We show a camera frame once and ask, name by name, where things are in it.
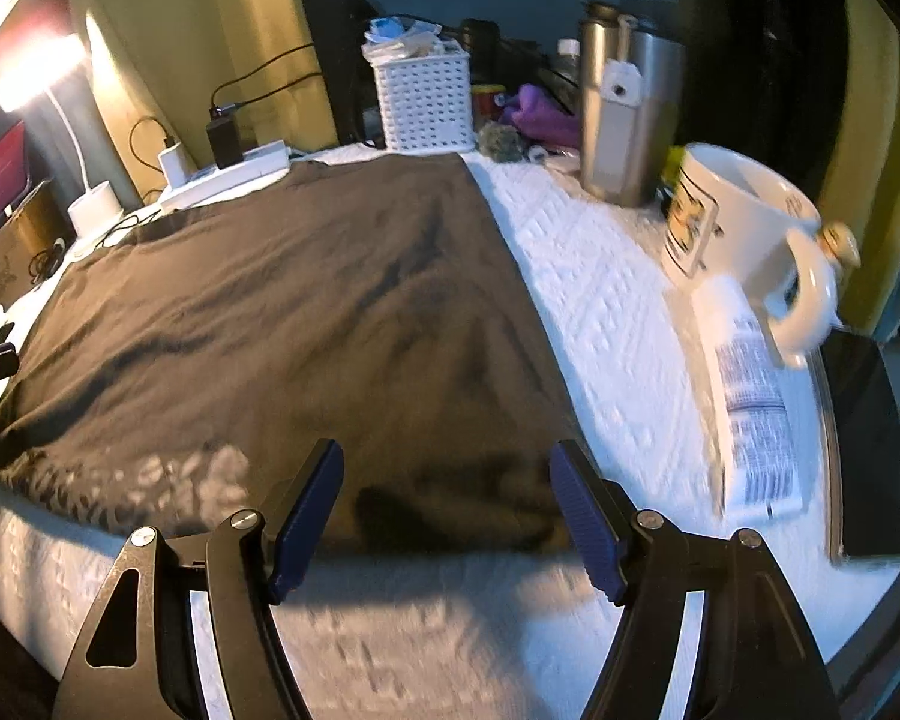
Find white printed leaflet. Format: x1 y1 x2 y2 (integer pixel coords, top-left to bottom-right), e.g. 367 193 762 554
694 277 803 518

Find white plastic basket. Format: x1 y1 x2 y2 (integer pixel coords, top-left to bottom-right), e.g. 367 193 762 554
371 52 475 153

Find white textured table cover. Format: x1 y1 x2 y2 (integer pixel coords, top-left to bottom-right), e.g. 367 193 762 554
0 142 900 720

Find purple cloth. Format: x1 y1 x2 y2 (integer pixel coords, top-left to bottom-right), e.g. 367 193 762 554
499 84 582 149

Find thin black adapter cable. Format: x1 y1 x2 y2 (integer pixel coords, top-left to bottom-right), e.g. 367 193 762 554
210 41 323 117

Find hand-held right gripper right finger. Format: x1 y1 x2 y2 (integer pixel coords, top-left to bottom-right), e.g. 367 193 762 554
549 439 833 720

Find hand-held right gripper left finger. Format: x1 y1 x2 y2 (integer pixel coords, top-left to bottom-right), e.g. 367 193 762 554
51 437 346 720

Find grey fuzzy ball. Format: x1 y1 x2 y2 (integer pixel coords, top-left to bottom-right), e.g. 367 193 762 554
478 124 526 160

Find black bottle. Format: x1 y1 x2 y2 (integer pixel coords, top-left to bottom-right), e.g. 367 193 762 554
461 17 500 83

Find white printed mug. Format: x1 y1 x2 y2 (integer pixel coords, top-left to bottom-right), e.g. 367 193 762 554
660 142 862 370

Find steel tumbler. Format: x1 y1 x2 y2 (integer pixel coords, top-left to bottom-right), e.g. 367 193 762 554
579 31 683 209

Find black charger plug cable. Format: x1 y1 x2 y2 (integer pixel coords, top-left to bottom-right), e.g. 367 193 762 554
129 116 173 166

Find white desk lamp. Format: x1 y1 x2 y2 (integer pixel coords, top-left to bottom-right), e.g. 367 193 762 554
0 30 125 241

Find black charger adapter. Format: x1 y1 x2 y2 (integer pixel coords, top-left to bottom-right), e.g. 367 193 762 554
206 109 245 168

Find white paper tag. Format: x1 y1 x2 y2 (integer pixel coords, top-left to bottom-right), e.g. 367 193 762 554
600 60 643 107

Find blue white packets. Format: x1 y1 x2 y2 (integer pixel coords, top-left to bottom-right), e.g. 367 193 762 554
361 13 467 67

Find black looped cable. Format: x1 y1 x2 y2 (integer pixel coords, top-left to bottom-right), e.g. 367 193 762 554
30 210 158 286

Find white charger plug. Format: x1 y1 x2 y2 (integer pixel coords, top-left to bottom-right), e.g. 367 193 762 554
157 146 194 187

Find black smartphone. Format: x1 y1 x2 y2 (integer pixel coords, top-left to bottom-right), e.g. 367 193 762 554
814 328 900 563

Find cardboard box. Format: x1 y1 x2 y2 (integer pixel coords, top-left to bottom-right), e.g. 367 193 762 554
0 178 76 316

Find yellow curtain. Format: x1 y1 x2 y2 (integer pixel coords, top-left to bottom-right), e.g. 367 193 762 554
66 0 340 207
832 0 900 331

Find white power strip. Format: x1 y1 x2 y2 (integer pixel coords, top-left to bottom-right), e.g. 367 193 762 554
157 141 292 211

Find steel bottle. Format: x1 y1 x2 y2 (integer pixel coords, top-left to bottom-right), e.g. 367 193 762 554
577 0 635 91

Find dark brown t-shirt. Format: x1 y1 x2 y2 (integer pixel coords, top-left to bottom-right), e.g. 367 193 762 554
0 152 582 560

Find red jar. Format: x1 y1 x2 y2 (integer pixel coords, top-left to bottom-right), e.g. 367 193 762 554
471 82 505 121

